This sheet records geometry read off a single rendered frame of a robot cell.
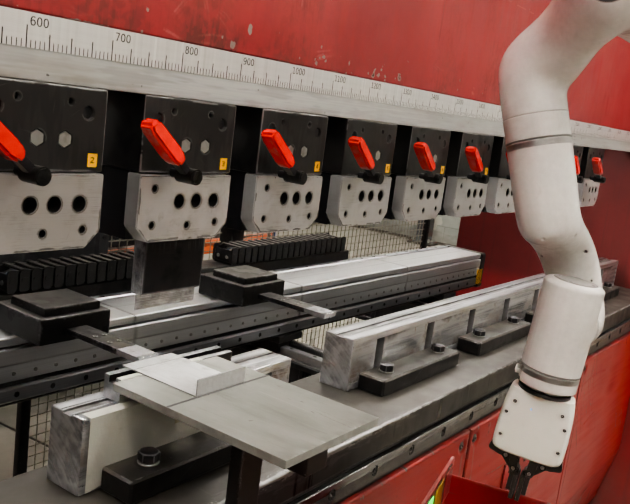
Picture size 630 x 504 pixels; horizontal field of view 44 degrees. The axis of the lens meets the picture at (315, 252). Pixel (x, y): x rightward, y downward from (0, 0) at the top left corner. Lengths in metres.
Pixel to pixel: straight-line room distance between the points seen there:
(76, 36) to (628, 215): 2.36
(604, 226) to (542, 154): 1.85
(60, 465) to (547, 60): 0.80
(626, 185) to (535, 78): 1.83
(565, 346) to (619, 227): 1.83
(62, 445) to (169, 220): 0.29
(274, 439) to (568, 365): 0.46
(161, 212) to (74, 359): 0.40
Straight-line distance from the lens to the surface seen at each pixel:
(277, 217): 1.08
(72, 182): 0.84
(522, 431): 1.19
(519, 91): 1.13
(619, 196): 2.94
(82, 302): 1.18
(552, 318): 1.13
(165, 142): 0.86
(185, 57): 0.93
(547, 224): 1.12
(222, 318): 1.46
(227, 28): 0.98
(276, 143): 1.00
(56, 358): 1.23
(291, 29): 1.07
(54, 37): 0.82
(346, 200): 1.22
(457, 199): 1.56
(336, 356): 1.39
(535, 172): 1.12
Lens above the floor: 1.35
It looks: 10 degrees down
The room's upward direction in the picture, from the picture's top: 7 degrees clockwise
